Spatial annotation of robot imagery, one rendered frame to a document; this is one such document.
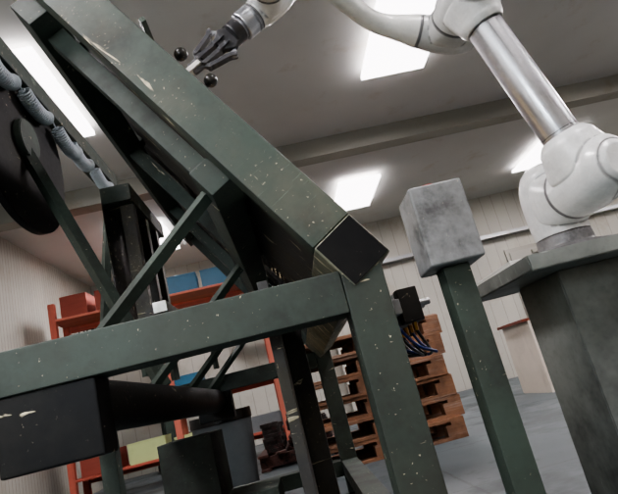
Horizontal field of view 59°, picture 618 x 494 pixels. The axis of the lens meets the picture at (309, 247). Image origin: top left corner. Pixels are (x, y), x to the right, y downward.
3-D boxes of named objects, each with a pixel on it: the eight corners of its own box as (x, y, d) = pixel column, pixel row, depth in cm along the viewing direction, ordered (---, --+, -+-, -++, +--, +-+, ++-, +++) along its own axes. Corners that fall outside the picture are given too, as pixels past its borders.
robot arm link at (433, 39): (415, 25, 177) (428, -5, 164) (469, 35, 178) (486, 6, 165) (412, 60, 173) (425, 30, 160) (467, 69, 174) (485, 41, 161)
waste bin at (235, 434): (271, 481, 421) (255, 404, 437) (260, 494, 376) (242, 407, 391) (213, 496, 423) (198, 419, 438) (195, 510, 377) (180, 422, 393)
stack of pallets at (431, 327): (442, 427, 483) (412, 326, 507) (476, 433, 398) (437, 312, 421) (300, 467, 470) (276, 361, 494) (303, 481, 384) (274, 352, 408)
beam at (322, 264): (356, 287, 111) (391, 250, 114) (313, 248, 113) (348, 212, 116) (320, 359, 324) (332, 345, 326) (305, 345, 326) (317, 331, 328)
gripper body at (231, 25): (251, 44, 168) (230, 63, 166) (231, 27, 169) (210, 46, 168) (249, 28, 161) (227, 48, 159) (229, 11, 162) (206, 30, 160)
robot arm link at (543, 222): (572, 238, 167) (547, 174, 172) (609, 219, 149) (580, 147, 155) (525, 249, 164) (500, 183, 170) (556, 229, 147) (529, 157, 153)
